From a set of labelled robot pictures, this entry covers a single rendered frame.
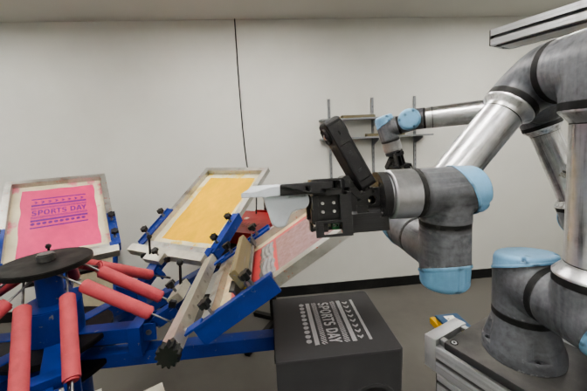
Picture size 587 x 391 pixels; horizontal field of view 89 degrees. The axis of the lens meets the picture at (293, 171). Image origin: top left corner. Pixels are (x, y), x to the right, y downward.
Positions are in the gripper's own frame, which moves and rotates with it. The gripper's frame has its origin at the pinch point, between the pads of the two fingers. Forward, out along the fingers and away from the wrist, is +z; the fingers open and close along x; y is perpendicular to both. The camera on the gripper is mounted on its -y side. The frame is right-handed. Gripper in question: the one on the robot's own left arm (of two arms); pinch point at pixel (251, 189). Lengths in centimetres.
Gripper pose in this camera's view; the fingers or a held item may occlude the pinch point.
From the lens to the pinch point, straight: 44.3
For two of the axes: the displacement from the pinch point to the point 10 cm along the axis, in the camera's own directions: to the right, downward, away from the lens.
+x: -0.9, 0.4, 10.0
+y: 0.6, 10.0, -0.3
